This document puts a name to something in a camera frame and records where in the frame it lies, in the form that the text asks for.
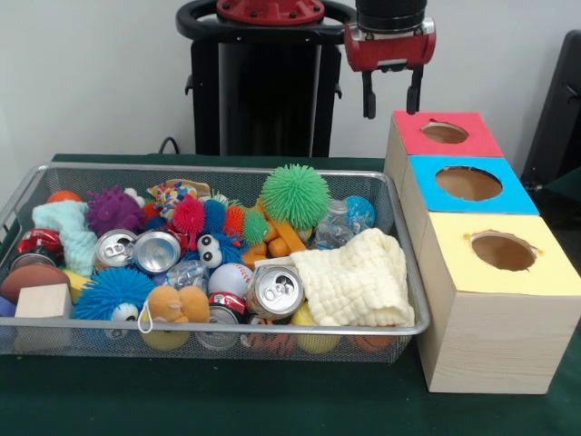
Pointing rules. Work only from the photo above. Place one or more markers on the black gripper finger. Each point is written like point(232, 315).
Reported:
point(369, 102)
point(414, 97)

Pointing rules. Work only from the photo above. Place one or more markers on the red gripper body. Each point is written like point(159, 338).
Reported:
point(390, 50)

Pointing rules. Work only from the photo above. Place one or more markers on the crushed clear plastic bottle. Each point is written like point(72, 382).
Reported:
point(333, 231)

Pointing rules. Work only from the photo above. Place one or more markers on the wooden box with three holes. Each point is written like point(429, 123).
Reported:
point(490, 345)

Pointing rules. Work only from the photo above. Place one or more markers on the green spiky rubber ball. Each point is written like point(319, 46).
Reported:
point(295, 195)

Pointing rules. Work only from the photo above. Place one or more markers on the black upright panel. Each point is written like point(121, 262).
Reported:
point(558, 104)

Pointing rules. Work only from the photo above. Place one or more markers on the cream waffle cloth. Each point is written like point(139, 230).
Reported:
point(354, 277)

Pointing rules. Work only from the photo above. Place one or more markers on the side table with green cloth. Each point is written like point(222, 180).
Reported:
point(567, 186)

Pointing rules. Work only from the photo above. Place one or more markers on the opened silver drink can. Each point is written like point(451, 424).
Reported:
point(274, 290)

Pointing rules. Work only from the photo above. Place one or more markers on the white baseball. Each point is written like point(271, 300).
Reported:
point(229, 279)

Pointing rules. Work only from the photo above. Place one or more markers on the purple spiky rubber ball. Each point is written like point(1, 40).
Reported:
point(113, 211)

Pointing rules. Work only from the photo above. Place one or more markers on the orange plush toy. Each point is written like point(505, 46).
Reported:
point(177, 304)

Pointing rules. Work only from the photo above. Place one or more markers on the blue spiky ball with eyes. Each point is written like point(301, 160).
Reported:
point(113, 290)

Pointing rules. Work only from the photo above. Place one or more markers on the mint knitted cloth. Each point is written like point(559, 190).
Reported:
point(77, 240)

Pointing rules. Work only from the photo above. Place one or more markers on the brown toy football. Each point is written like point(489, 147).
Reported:
point(36, 277)

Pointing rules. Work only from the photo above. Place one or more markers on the plain wooden block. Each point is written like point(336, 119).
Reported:
point(43, 302)

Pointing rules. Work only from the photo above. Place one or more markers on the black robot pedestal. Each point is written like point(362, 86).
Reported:
point(263, 91)

